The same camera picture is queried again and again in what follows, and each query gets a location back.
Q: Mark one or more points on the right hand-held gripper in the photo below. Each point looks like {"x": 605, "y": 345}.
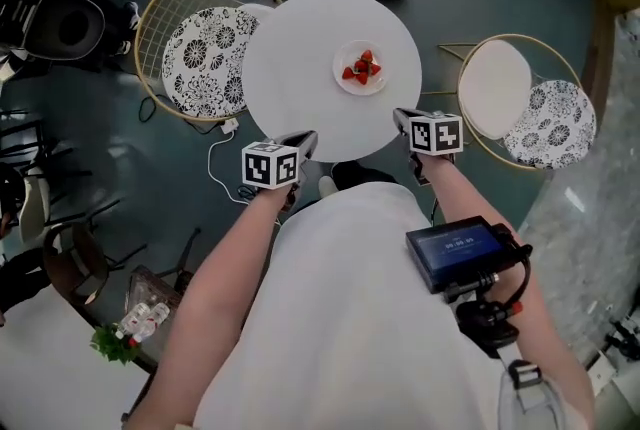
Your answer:
{"x": 435, "y": 133}

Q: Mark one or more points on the person's left forearm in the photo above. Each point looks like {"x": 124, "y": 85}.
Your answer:
{"x": 220, "y": 278}

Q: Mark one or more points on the black frame chair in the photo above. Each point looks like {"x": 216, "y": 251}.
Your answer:
{"x": 30, "y": 148}

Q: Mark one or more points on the white round table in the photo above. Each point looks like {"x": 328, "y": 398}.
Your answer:
{"x": 300, "y": 68}

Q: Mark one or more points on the person's white shoe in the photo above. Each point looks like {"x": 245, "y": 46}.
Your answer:
{"x": 327, "y": 186}

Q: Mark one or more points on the black chest monitor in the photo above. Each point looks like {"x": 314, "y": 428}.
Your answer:
{"x": 460, "y": 250}

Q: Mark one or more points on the black shell chair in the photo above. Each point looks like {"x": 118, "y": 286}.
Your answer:
{"x": 65, "y": 25}

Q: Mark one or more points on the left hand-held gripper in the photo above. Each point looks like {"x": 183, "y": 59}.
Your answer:
{"x": 270, "y": 165}

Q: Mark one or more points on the white power adapter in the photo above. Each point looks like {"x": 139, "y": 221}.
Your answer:
{"x": 230, "y": 126}

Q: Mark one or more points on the white plate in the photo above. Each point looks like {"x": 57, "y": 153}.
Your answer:
{"x": 343, "y": 57}

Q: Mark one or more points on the person's white shirt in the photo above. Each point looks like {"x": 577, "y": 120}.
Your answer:
{"x": 350, "y": 318}

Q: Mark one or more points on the person's right forearm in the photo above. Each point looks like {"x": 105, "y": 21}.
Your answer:
{"x": 465, "y": 198}

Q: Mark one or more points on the floral round cushion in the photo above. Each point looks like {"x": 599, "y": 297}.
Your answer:
{"x": 205, "y": 63}
{"x": 555, "y": 128}

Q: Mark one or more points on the clear water bottle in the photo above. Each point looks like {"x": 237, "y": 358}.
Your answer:
{"x": 152, "y": 320}
{"x": 134, "y": 320}

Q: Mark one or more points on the person's black shoe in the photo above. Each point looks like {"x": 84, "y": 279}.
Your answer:
{"x": 362, "y": 173}

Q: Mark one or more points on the red strawberry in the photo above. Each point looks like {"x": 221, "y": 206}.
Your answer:
{"x": 348, "y": 73}
{"x": 361, "y": 78}
{"x": 360, "y": 66}
{"x": 367, "y": 56}
{"x": 374, "y": 68}

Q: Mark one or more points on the dark square side table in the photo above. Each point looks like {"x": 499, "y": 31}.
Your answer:
{"x": 155, "y": 283}

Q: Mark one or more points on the green plant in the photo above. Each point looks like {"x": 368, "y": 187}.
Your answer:
{"x": 112, "y": 345}

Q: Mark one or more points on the dark round-back chair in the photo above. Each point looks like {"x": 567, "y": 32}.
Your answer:
{"x": 85, "y": 263}

